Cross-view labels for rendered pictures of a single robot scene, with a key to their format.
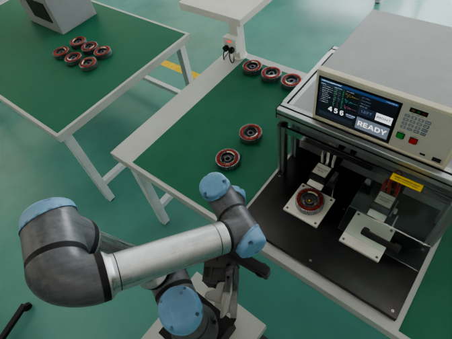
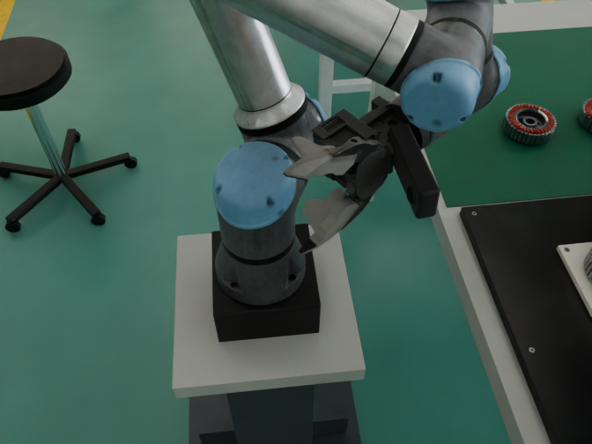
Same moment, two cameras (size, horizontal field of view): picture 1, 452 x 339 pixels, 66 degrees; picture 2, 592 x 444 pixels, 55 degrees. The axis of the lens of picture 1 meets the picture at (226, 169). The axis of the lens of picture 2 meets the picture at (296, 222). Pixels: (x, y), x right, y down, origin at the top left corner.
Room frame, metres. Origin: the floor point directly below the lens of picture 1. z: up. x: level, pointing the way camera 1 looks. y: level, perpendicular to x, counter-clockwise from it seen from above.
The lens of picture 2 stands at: (-0.11, -0.18, 1.63)
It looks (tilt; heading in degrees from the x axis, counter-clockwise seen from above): 50 degrees down; 36
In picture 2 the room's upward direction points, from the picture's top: straight up
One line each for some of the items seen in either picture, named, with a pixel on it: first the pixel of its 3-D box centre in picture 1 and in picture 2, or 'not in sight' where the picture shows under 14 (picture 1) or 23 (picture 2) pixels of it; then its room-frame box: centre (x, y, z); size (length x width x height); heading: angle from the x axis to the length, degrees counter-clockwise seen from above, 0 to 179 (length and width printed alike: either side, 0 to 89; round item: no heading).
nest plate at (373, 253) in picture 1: (366, 235); not in sight; (0.53, -0.46, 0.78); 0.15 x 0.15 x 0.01; 43
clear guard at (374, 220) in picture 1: (400, 204); not in sight; (0.49, -0.50, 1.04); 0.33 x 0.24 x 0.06; 133
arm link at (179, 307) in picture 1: (182, 311); (257, 197); (0.32, 0.20, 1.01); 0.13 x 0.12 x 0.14; 18
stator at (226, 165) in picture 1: (227, 159); (529, 123); (1.03, -0.02, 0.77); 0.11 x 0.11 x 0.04
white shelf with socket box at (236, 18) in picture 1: (235, 35); not in sight; (1.67, -0.19, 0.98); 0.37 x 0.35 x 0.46; 43
